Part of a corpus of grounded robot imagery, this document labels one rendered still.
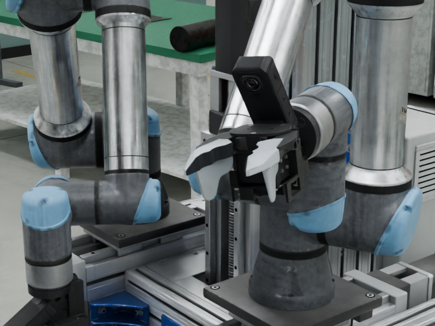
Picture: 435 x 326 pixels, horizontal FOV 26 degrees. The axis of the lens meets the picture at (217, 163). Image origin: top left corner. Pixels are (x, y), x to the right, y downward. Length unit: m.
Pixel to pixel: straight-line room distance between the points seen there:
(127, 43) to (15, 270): 2.81
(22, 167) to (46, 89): 3.92
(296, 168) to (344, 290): 0.62
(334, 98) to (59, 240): 0.52
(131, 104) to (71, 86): 0.25
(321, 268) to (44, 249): 0.46
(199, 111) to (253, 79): 3.42
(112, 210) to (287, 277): 0.31
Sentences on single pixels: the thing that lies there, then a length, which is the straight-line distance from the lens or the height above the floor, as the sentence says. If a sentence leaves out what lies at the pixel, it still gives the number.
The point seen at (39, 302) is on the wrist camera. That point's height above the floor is 1.08.
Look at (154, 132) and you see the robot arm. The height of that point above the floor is 1.22.
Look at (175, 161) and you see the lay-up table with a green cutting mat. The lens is 4.89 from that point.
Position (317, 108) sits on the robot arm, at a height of 1.47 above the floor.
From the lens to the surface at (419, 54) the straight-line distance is 7.03.
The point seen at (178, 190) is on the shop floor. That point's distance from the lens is 5.23.
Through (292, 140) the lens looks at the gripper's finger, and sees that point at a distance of 1.02.
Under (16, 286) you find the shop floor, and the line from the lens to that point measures 4.18.
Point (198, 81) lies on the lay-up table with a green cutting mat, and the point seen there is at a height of 0.76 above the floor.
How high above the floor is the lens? 1.76
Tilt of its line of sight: 18 degrees down
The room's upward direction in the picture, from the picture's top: straight up
